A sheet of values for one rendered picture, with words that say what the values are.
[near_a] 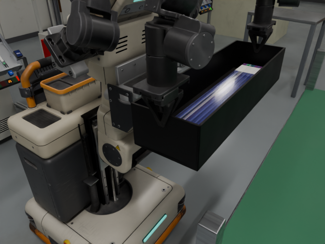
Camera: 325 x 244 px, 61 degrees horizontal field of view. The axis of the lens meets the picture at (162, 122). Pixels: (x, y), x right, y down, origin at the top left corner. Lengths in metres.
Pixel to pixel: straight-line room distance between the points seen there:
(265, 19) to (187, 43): 0.60
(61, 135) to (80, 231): 0.50
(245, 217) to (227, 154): 1.68
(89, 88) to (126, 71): 0.40
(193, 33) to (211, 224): 0.27
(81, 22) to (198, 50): 0.32
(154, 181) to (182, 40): 1.25
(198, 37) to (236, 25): 4.88
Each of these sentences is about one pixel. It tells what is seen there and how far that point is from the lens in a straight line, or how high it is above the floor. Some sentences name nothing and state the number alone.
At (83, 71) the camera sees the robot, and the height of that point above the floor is 1.12.
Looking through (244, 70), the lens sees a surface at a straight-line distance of 0.97.
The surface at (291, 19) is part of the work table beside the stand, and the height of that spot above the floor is 0.79.
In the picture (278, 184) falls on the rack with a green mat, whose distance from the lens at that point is 0.70.
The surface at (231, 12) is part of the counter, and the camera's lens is 5.30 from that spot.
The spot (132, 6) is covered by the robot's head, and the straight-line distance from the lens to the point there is 0.84.
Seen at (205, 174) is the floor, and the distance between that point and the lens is 2.07.
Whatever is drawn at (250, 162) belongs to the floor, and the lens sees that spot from 2.25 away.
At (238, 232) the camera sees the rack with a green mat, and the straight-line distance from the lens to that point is 0.59.
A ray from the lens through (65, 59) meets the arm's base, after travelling 0.78.
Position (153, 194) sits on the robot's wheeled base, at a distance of 1.54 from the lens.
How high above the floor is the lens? 1.41
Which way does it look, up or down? 33 degrees down
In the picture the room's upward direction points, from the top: straight up
